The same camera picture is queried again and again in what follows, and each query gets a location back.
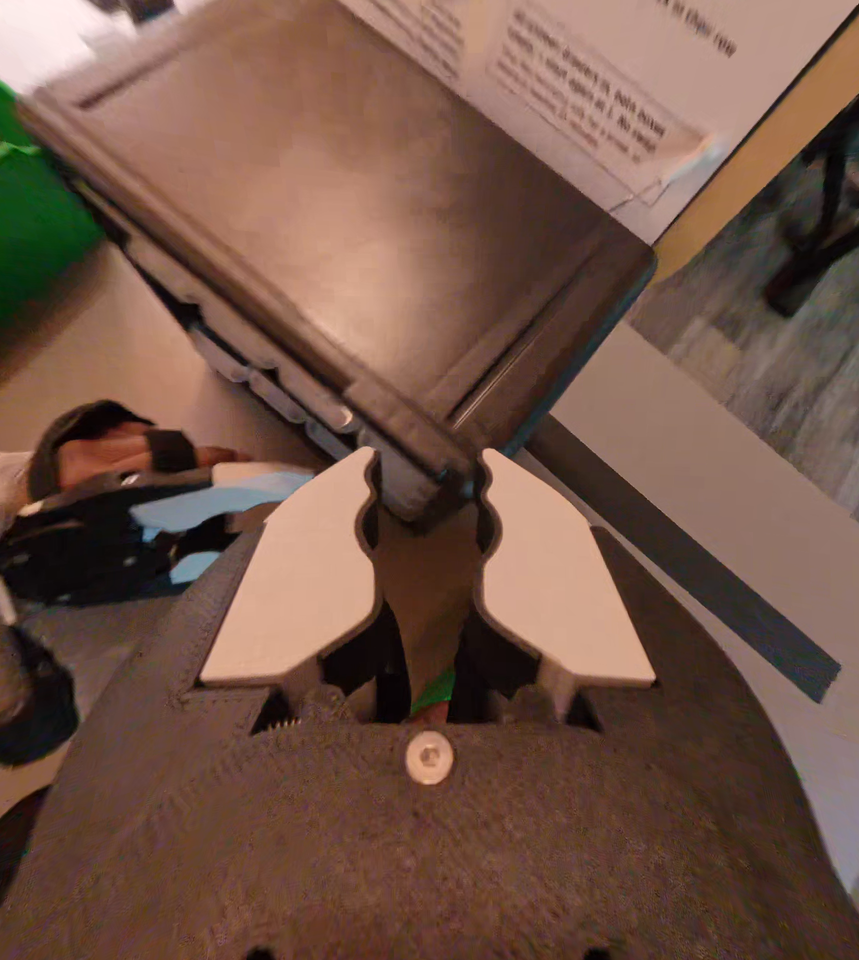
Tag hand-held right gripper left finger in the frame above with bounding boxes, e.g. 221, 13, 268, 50
199, 447, 386, 688

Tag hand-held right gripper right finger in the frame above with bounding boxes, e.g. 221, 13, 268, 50
473, 448, 658, 690

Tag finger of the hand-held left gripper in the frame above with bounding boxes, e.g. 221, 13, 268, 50
129, 461, 315, 535
169, 551, 222, 587

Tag black drawer cabinet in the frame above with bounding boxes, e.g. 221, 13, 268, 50
15, 0, 657, 528

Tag row of translucent cabinet drawers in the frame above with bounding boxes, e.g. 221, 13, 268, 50
120, 225, 362, 460

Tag person's left hand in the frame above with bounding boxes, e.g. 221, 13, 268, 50
56, 420, 252, 490

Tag black tape strip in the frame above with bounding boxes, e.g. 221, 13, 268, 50
527, 414, 843, 705

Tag green plastic bin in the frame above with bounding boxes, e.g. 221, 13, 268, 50
0, 45, 106, 363

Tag black furniture legs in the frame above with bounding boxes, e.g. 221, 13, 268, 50
765, 45, 859, 318

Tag printed paper sheet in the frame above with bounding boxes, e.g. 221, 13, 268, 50
339, 0, 859, 246

